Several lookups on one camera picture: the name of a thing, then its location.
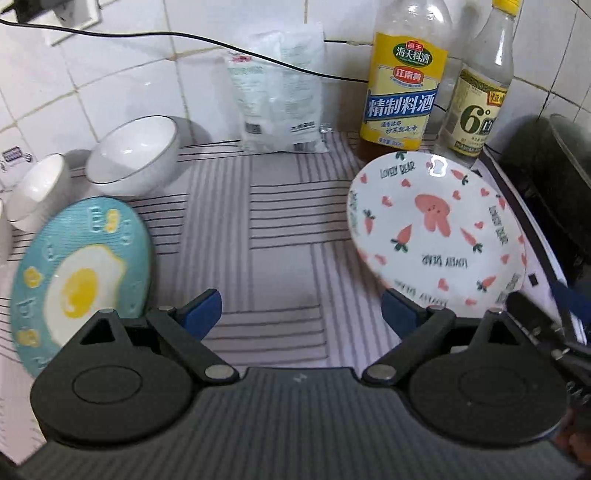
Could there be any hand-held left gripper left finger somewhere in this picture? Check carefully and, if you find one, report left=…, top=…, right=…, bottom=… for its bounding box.
left=76, top=288, right=240, bottom=385

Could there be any yellow label cooking wine bottle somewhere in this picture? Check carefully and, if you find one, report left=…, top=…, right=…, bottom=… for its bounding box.
left=359, top=0, right=453, bottom=160

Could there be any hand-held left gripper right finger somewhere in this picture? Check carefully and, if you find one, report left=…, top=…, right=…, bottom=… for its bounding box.
left=361, top=288, right=528, bottom=386

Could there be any blue wall sticker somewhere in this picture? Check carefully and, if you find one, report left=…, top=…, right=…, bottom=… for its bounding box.
left=0, top=145, right=36, bottom=168

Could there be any striped table mat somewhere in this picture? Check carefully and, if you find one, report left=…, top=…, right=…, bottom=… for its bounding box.
left=0, top=130, right=571, bottom=464

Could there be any blue fried egg plate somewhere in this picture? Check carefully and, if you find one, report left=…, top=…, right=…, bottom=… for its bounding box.
left=10, top=197, right=155, bottom=378

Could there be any white wall socket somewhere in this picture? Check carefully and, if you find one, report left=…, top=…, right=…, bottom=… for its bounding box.
left=44, top=0, right=103, bottom=47

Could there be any black charger plug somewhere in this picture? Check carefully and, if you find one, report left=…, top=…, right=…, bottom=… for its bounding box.
left=15, top=0, right=52, bottom=23

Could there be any black cable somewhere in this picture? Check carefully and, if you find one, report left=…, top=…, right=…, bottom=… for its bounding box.
left=0, top=17, right=448, bottom=112

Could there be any clear vinegar bottle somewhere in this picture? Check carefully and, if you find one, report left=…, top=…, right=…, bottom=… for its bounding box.
left=436, top=0, right=515, bottom=169

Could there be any black pot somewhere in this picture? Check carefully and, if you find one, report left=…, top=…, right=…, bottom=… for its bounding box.
left=500, top=113, right=591, bottom=287

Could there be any white ribbed bowl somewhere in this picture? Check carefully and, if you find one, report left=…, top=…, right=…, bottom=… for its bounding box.
left=85, top=115, right=179, bottom=198
left=7, top=154, right=72, bottom=233
left=0, top=198, right=12, bottom=266

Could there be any white plastic bag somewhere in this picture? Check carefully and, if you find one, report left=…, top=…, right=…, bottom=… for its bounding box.
left=226, top=21, right=331, bottom=154

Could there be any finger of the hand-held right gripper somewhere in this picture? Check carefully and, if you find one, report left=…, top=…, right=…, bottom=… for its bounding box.
left=549, top=278, right=591, bottom=346
left=505, top=292, right=583, bottom=358

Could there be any white rabbit carrot plate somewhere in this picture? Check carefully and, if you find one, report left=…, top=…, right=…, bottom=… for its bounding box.
left=347, top=151, right=528, bottom=319

